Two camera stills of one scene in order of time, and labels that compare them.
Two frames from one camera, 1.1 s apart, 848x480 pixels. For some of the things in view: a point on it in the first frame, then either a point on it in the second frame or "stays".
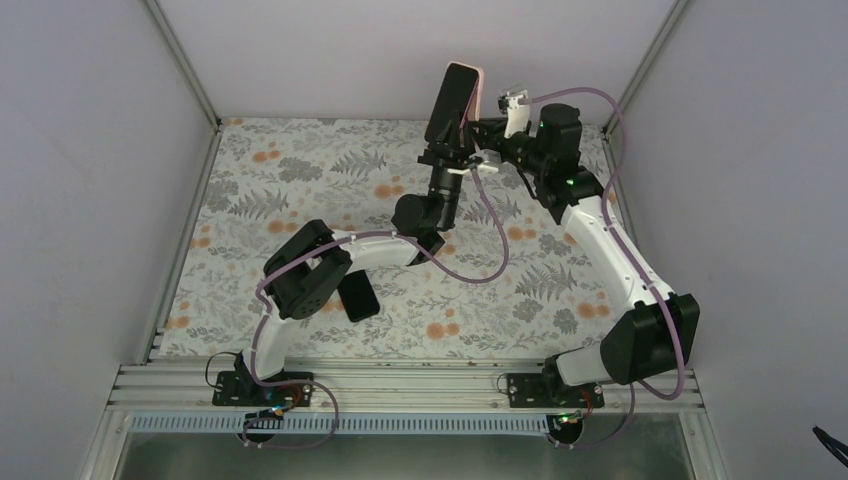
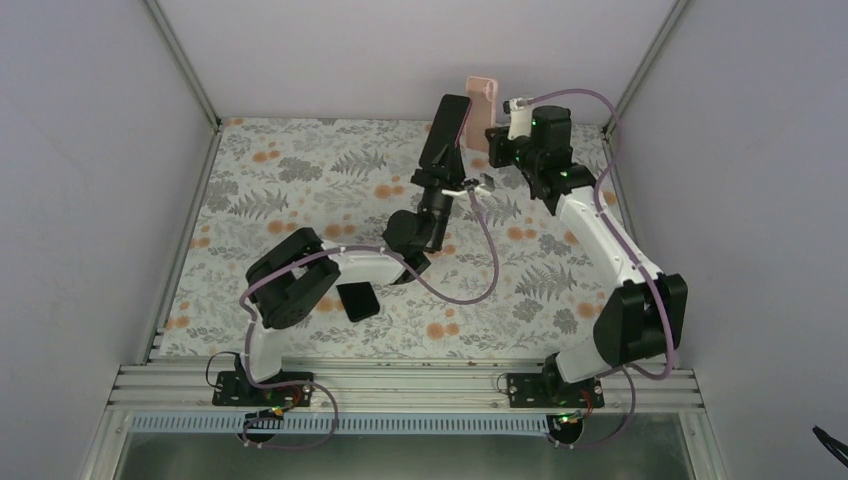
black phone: (358, 295) stays
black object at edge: (825, 439) stays
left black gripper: (450, 155) to (440, 177)
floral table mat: (520, 276) stays
